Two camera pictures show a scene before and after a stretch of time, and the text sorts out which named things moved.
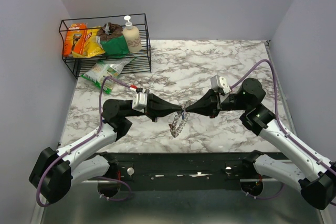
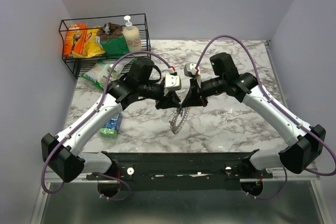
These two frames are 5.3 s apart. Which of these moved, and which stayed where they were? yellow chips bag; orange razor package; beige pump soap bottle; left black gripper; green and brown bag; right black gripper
Moved: right black gripper; left black gripper
Stayed: green and brown bag; beige pump soap bottle; orange razor package; yellow chips bag
